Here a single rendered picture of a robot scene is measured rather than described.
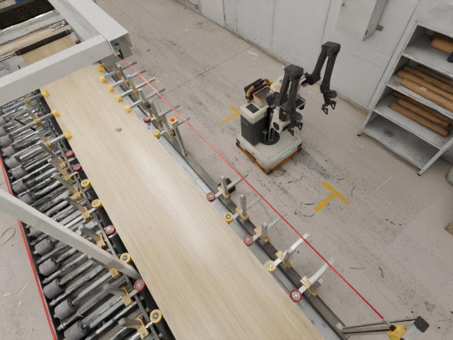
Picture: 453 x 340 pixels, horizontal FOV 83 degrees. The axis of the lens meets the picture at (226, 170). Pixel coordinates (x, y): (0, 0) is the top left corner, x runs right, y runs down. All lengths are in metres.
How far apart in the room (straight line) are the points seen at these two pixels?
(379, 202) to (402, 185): 0.38
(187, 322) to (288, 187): 2.00
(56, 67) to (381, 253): 3.11
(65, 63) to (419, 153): 3.74
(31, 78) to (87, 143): 2.17
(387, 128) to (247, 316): 3.06
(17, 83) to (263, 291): 1.74
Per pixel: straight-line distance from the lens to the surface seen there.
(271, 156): 3.21
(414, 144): 4.04
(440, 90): 3.45
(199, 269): 2.05
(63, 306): 2.45
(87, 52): 0.97
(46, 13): 5.07
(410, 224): 3.54
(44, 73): 0.97
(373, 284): 3.14
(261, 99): 2.97
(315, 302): 2.23
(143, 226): 2.29
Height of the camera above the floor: 2.87
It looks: 56 degrees down
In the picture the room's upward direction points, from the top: 9 degrees counter-clockwise
